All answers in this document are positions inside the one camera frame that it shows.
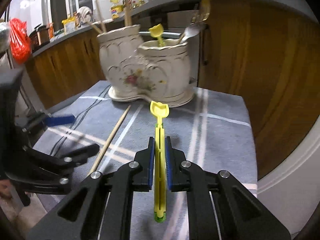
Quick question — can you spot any silver fork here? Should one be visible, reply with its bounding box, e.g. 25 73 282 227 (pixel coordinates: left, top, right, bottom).
176 22 204 44

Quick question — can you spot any person's right hand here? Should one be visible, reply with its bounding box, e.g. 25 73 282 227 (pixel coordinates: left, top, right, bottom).
0 179 12 199

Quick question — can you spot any yellow food package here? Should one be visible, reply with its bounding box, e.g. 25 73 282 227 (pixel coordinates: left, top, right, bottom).
62 17 76 35

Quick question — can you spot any cream ceramic boot vase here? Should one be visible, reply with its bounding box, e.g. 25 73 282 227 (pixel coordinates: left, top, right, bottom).
97 24 194 108

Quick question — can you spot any grey kitchen countertop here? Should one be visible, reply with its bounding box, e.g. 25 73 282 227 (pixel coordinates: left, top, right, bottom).
31 0 316 58

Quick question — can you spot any red plastic bag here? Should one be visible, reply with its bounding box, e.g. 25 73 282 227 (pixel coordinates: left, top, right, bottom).
9 18 31 64

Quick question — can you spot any gold fork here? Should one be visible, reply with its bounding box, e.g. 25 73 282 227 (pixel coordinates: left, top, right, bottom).
191 0 210 24

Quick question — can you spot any yellow spatula in vase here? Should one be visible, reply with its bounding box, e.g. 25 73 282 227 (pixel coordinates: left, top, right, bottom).
149 24 165 47

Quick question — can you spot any yellow green plastic spatula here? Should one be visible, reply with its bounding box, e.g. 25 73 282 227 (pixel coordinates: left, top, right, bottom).
150 101 169 223

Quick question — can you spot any grey striped table cloth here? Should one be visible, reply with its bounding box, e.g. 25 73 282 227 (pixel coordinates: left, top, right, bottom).
34 81 258 239

